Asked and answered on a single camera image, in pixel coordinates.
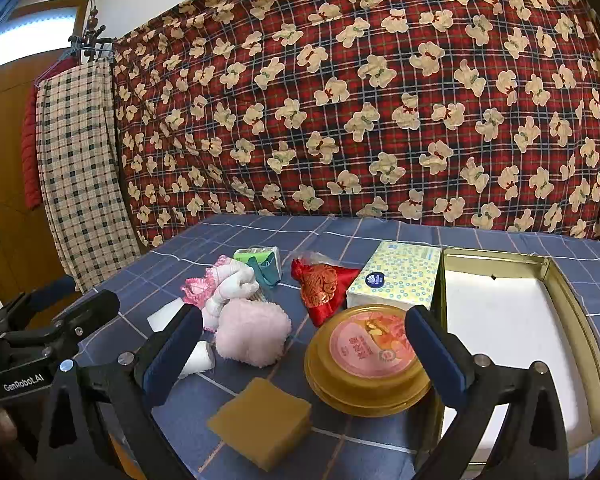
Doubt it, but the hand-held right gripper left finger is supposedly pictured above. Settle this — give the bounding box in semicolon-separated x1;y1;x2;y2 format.
34;304;204;480

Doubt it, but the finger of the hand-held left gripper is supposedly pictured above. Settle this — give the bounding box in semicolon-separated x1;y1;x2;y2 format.
0;276;77;329
5;291;122;349

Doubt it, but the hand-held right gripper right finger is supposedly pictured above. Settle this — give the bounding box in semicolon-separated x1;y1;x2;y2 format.
405;305;571;480

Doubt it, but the pink fluffy ball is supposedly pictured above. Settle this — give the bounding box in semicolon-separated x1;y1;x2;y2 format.
215;299;293;367

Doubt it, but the pink white crocheted cloth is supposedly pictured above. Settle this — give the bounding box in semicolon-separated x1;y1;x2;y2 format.
181;255;261;333

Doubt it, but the green tissue pack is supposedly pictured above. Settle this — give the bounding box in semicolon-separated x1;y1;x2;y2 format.
232;246;282;273

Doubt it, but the red gold embroidered pouch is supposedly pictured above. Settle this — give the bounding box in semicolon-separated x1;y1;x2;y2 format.
291;257;363;328

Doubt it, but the gold rectangular tin box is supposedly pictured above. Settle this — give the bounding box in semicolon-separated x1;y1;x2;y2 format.
420;247;600;472

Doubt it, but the clear plastic bag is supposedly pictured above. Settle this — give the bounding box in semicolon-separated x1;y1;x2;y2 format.
292;250;342;268

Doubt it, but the white foam liner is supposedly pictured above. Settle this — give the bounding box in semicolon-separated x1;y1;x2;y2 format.
442;269;593;453

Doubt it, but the blue checked tablecloth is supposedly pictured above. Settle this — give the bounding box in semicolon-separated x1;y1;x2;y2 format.
45;214;600;480

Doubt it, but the gold round tin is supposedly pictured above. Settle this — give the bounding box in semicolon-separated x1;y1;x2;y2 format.
304;304;433;417

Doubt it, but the yellow patterned tissue box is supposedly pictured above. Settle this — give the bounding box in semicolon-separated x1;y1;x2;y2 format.
346;241;442;311

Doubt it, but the yellow sponge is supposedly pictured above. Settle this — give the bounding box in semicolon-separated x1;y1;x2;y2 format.
206;377;313;472

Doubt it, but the teal cloth pouch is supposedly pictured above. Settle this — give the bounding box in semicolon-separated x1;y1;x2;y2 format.
245;255;284;289

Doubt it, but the beige checked cloth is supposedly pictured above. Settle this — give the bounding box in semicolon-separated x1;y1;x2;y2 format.
34;62;148;295

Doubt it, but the brown wooden door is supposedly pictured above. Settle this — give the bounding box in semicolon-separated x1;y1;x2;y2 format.
0;0;91;331

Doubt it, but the red padded jacket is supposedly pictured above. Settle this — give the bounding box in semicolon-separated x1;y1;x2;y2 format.
21;57;76;211

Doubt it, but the dark wooden coat rack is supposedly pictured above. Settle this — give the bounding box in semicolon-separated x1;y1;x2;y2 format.
69;7;116;63

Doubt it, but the transom window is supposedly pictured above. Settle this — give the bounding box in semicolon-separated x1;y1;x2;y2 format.
0;5;81;73

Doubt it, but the red plaid bear blanket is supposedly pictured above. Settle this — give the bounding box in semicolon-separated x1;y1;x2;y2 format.
111;0;600;253

